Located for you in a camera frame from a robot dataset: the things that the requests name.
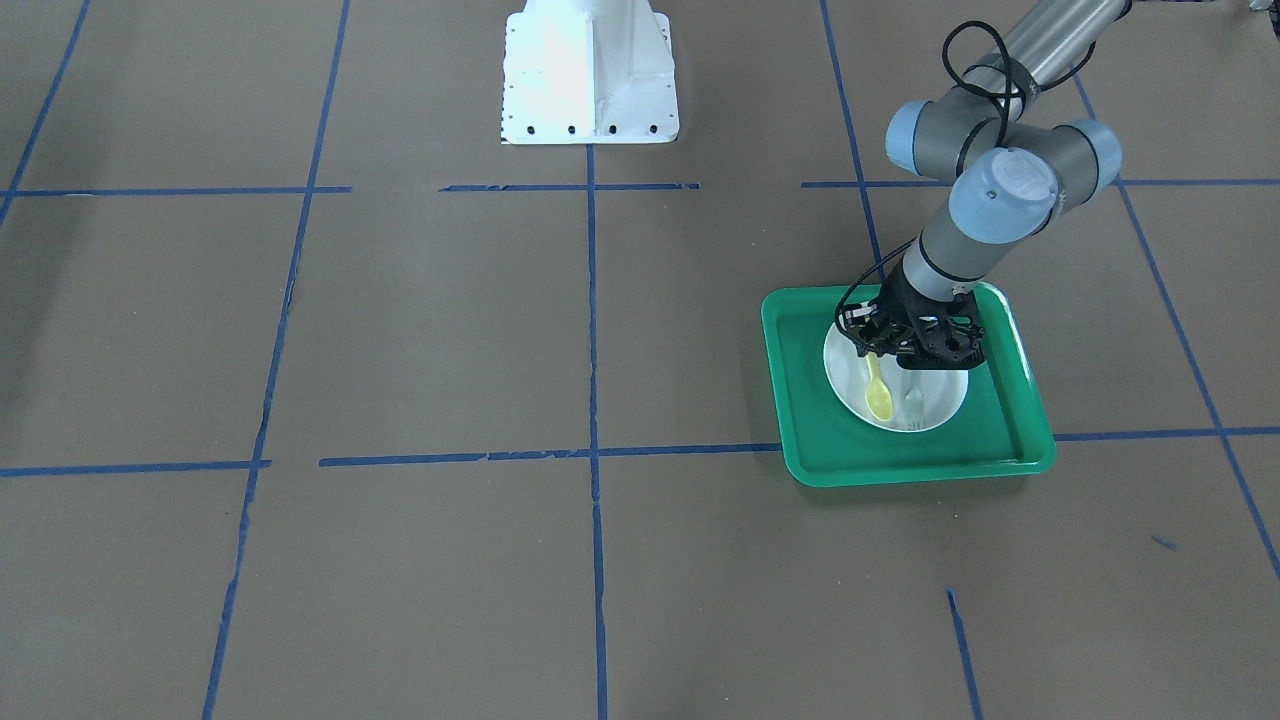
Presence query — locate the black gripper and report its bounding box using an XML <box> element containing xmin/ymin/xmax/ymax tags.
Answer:
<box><xmin>852</xmin><ymin>265</ymin><xmax>951</xmax><ymax>356</ymax></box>

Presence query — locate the yellow plastic spoon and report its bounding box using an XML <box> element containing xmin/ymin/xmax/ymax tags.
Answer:
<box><xmin>864</xmin><ymin>352</ymin><xmax>895</xmax><ymax>423</ymax></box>

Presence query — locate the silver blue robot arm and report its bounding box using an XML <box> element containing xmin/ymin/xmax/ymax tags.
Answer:
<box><xmin>833</xmin><ymin>1</ymin><xmax>1132</xmax><ymax>370</ymax></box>

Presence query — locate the white round plate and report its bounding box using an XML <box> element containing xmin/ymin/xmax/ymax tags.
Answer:
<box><xmin>822</xmin><ymin>325</ymin><xmax>969</xmax><ymax>433</ymax></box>

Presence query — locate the pale green plastic fork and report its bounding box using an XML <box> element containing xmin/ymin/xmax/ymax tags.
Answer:
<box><xmin>902</xmin><ymin>370</ymin><xmax>925</xmax><ymax>432</ymax></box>

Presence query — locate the green plastic tray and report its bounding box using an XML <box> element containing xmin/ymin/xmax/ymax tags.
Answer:
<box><xmin>762</xmin><ymin>284</ymin><xmax>1057</xmax><ymax>488</ymax></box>

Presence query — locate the brown paper table cover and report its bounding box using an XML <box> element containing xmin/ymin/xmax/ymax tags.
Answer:
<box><xmin>3</xmin><ymin>1</ymin><xmax>1277</xmax><ymax>719</ymax></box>

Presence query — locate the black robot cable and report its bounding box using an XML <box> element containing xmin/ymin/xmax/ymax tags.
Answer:
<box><xmin>833</xmin><ymin>20</ymin><xmax>1041</xmax><ymax>341</ymax></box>

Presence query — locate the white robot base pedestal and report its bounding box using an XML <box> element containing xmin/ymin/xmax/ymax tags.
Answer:
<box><xmin>499</xmin><ymin>1</ymin><xmax>681</xmax><ymax>145</ymax></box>

